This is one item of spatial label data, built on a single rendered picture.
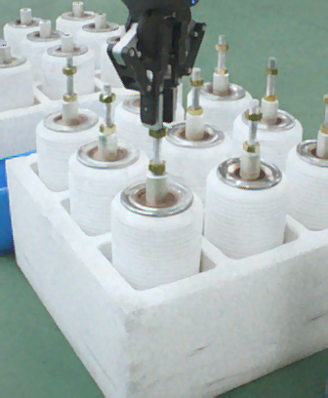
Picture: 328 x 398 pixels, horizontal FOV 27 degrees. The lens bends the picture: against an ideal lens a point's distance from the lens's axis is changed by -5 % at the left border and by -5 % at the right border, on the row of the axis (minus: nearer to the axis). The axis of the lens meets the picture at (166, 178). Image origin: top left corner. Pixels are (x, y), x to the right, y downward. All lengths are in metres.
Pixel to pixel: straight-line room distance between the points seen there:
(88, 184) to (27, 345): 0.25
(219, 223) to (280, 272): 0.09
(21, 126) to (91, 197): 0.39
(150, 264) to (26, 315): 0.31
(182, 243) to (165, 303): 0.07
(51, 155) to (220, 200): 0.25
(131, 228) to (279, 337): 0.25
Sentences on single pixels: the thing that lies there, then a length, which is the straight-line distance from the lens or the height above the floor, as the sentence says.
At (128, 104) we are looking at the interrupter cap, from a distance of 0.96.
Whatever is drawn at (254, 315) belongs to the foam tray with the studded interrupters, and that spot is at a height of 0.11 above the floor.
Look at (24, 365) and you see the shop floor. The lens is 0.90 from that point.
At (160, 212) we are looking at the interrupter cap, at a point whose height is 0.25.
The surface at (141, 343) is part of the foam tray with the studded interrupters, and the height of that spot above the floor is 0.13.
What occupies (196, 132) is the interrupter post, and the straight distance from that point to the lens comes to 0.86.
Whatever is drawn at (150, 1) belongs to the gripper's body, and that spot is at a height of 0.47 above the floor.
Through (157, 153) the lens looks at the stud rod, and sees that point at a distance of 0.70.
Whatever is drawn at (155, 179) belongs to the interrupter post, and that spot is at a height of 0.28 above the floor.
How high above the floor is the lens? 0.60
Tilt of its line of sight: 27 degrees down
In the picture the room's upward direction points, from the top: 1 degrees clockwise
